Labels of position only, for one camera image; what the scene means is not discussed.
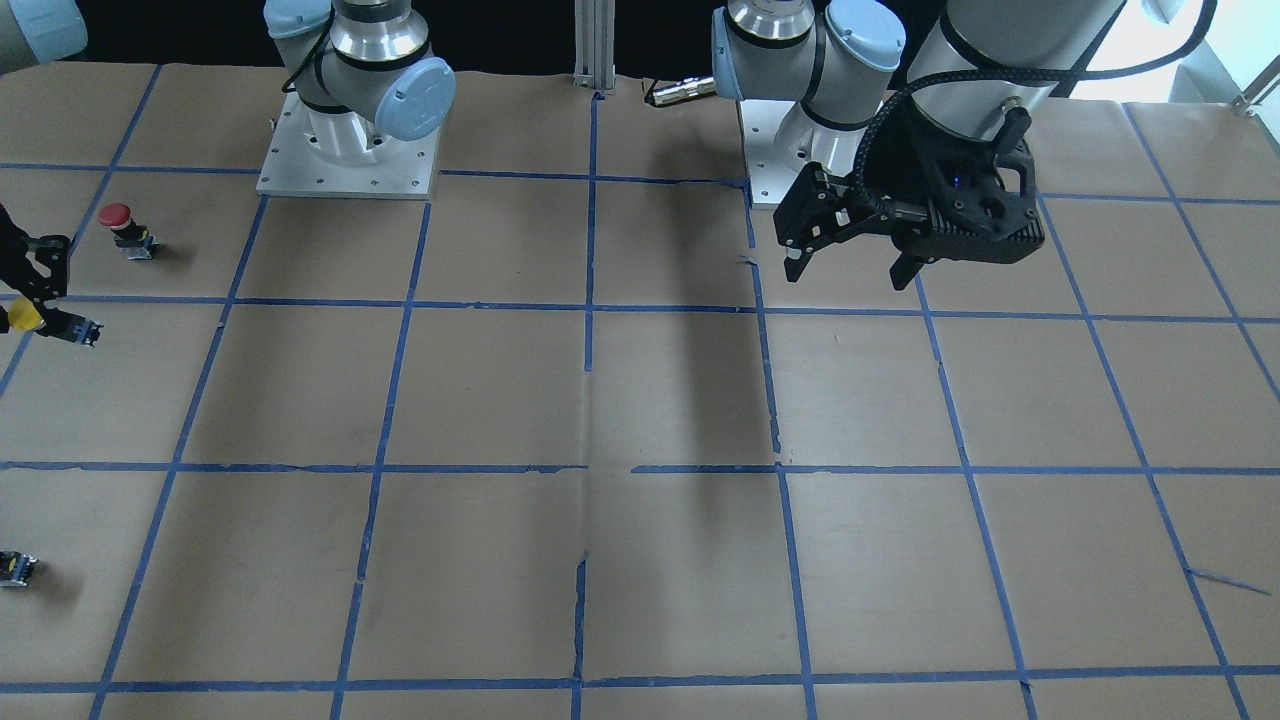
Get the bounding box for black Robotiq gripper with camera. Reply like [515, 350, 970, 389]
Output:
[773, 101, 1044, 291]

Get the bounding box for red push button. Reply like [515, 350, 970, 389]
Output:
[97, 202, 159, 261]

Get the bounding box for yellow push button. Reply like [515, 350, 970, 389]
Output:
[4, 297, 102, 347]

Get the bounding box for black braided cable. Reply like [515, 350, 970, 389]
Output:
[855, 60, 1076, 217]

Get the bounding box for aluminium frame post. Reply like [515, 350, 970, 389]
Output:
[573, 0, 616, 95]

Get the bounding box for silver robot arm with camera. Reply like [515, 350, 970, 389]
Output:
[710, 0, 1132, 201]

